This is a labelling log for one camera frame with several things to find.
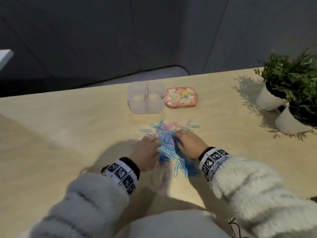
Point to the person's white fleece torso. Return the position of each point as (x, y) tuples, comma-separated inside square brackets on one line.
[(173, 225)]

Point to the grey high-back sofa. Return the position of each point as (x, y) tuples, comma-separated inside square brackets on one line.
[(153, 74)]

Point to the translucent divided plastic box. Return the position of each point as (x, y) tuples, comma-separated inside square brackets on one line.
[(138, 106)]

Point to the right wrist marker band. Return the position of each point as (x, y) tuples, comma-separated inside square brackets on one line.
[(213, 161)]

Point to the person's right forearm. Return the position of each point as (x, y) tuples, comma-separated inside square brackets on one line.
[(260, 195)]

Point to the white board edge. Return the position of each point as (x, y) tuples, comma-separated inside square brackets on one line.
[(5, 56)]

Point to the pink floral tin lid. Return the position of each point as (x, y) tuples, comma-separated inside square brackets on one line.
[(180, 97)]

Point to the left wrist marker band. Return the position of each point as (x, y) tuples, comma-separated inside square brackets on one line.
[(120, 174)]

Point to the person's right hand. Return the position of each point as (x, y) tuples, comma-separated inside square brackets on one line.
[(192, 143)]

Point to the person's left hand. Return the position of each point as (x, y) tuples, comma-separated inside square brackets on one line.
[(146, 153)]

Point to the person's left forearm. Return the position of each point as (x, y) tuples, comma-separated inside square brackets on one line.
[(86, 203)]

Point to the wrist marker band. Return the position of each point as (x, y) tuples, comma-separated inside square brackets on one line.
[(120, 174), (213, 161)]

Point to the green plant in white pot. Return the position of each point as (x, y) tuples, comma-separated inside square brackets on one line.
[(289, 123), (267, 101)]

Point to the pile of blue pink paperclips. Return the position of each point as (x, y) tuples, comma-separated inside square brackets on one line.
[(166, 141)]

